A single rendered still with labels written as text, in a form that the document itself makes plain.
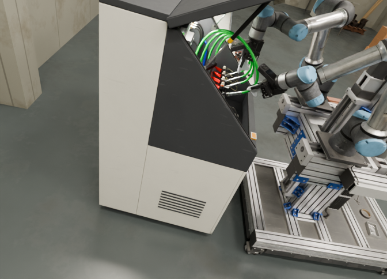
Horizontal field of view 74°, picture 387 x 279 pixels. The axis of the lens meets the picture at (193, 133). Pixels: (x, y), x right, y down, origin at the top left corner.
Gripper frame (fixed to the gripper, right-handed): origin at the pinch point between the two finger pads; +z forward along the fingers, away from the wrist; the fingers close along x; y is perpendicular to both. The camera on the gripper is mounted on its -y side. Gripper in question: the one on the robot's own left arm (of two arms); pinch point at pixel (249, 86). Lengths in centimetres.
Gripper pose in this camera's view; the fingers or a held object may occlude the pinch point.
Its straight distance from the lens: 142.9
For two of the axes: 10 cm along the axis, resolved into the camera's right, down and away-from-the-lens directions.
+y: 4.5, 8.6, 2.3
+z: -5.3, 0.6, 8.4
